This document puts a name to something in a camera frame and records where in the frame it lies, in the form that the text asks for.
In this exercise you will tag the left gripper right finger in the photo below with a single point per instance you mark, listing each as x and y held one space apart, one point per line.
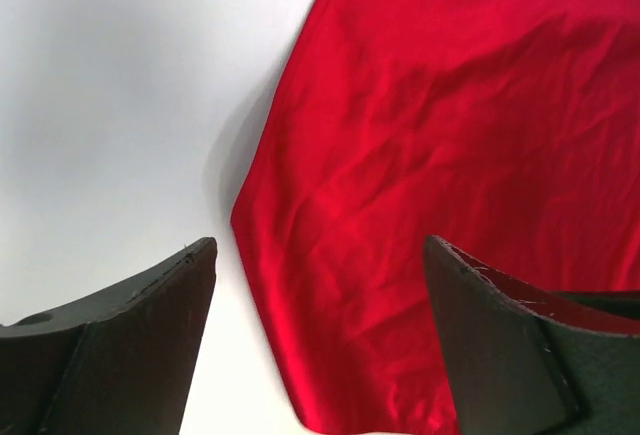
522 360

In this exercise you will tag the red cloth napkin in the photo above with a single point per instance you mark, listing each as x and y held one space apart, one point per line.
508 127

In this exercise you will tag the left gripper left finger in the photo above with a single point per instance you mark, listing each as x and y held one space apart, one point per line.
118 361

